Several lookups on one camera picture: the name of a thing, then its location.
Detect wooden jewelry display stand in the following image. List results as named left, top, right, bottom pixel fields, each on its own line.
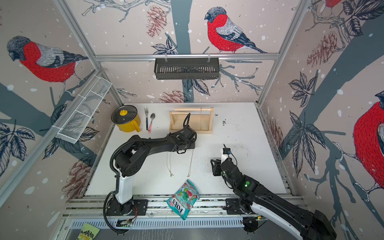
left=169, top=108, right=214, bottom=135

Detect thin gold chain necklace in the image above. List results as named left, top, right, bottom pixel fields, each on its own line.
left=187, top=149, right=195, bottom=178

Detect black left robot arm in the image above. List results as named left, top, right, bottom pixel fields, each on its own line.
left=103, top=114, right=197, bottom=217

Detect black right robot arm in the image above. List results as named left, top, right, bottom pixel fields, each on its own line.
left=211, top=158, right=337, bottom=240

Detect green Foxs candy bag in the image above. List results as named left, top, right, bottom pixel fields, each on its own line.
left=167, top=180, right=200, bottom=220

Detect yellow pot with glass lid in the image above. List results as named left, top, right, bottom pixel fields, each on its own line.
left=111, top=105, right=141, bottom=133

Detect yellow green paper packet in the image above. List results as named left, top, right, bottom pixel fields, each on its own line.
left=77, top=223, right=100, bottom=240

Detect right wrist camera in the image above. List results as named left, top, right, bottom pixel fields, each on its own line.
left=221, top=147, right=231, bottom=163

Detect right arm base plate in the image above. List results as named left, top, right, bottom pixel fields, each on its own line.
left=223, top=198, right=255, bottom=215

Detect spoon with pink handle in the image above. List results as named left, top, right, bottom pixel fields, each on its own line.
left=148, top=113, right=156, bottom=133

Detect fork with green handle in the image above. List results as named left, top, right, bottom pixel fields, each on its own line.
left=145, top=107, right=149, bottom=131

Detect black hanging wire basket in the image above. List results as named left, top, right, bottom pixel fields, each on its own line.
left=154, top=58, right=220, bottom=80

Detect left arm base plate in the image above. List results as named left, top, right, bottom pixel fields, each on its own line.
left=106, top=198, right=148, bottom=216

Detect white wire mesh shelf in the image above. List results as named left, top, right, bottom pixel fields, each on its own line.
left=56, top=77, right=112, bottom=144

